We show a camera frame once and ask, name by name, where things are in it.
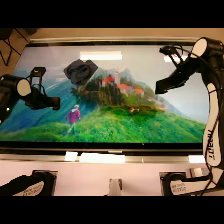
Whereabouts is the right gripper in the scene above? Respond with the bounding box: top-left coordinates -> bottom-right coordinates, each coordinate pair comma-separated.
154,63 -> 202,96

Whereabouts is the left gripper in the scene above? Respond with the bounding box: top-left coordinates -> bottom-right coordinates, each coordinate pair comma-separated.
25,87 -> 61,111

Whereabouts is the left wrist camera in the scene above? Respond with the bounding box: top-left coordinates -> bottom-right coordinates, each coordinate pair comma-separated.
27,66 -> 48,92

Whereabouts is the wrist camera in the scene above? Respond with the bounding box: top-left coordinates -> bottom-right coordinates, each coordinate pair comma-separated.
158,44 -> 188,65
27,66 -> 48,92

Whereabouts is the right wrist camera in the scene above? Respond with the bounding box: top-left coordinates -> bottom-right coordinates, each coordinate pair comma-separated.
158,44 -> 188,65

